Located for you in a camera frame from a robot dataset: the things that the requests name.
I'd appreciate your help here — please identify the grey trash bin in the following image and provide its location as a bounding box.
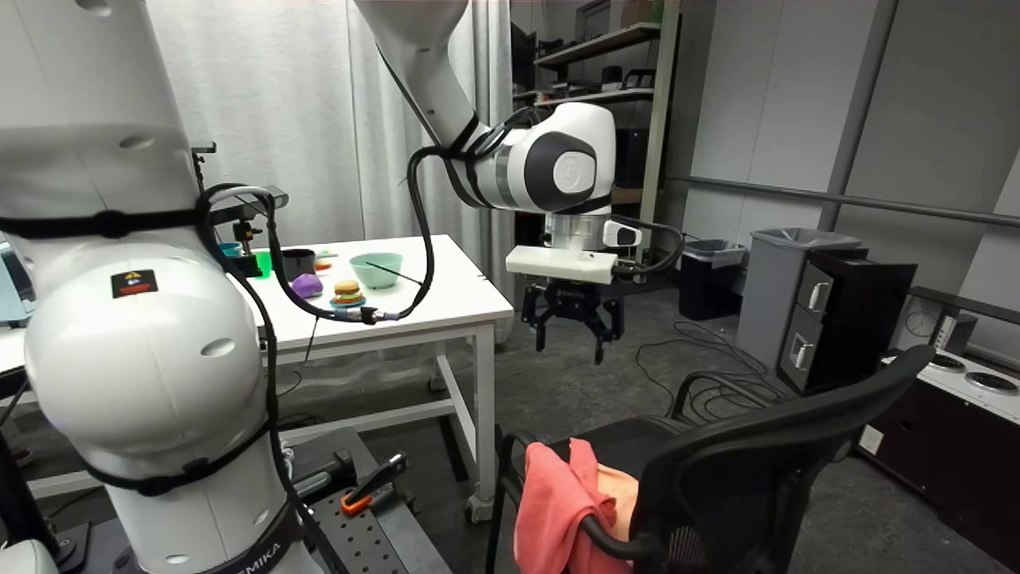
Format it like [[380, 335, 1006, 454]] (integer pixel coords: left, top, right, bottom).
[[732, 223, 870, 370]]

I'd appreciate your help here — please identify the orange-handled black clamp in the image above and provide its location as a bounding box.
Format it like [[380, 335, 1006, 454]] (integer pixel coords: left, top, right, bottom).
[[337, 454, 410, 519]]

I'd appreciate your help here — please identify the black drawer cabinet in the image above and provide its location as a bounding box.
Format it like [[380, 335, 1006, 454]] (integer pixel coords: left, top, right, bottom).
[[777, 247, 918, 397]]

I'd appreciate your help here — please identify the small black bin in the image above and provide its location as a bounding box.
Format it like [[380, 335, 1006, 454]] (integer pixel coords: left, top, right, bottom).
[[674, 237, 749, 323]]

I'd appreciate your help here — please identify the black perforated breadboard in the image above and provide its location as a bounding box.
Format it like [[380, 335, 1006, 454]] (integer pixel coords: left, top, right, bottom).
[[283, 426, 456, 574]]

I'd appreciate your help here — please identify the grey wall rail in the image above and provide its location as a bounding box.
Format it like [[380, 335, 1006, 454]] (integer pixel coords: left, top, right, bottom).
[[662, 169, 1020, 234]]

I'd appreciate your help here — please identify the light orange seat sheet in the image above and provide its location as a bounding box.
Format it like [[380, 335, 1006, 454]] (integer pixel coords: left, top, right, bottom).
[[593, 466, 643, 536]]

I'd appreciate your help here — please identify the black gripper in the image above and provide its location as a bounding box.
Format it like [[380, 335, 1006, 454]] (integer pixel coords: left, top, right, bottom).
[[520, 278, 628, 366]]

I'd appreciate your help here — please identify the purple toy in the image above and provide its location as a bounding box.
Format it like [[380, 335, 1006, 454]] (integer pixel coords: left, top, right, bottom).
[[286, 270, 325, 304]]

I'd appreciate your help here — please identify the teal bowl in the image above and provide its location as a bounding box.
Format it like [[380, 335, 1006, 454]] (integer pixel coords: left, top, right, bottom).
[[349, 247, 406, 292]]

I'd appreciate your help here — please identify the white table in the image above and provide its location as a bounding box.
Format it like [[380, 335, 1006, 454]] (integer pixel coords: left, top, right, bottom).
[[0, 234, 516, 525]]

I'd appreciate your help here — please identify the white curtain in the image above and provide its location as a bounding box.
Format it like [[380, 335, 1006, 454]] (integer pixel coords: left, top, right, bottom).
[[142, 0, 514, 257]]

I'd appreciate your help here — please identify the low black white-topped bench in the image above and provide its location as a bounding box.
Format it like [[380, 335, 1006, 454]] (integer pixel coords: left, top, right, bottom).
[[855, 344, 1020, 570]]

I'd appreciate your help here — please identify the black camera on stand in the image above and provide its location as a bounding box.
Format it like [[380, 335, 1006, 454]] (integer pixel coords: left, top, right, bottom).
[[193, 181, 290, 256]]

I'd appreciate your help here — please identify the storage shelf unit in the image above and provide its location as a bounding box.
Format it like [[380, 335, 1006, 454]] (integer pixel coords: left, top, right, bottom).
[[510, 0, 685, 292]]

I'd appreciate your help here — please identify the toy burger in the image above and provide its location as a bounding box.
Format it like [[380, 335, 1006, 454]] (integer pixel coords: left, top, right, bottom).
[[327, 278, 367, 312]]

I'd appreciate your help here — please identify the orange cloth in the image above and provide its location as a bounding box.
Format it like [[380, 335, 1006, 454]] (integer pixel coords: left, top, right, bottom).
[[510, 438, 624, 574]]

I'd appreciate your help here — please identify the black mesh chair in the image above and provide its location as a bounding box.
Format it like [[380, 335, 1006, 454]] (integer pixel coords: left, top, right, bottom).
[[484, 344, 938, 574]]

